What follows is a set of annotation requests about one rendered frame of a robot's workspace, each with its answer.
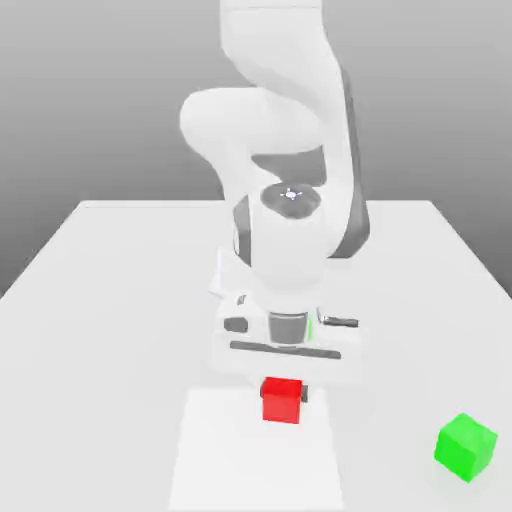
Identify small green cube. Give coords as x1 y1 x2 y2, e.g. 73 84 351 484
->
433 412 499 484

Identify small red cube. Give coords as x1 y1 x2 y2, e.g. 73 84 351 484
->
260 376 304 425

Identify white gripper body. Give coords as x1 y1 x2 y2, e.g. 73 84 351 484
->
211 328 364 387

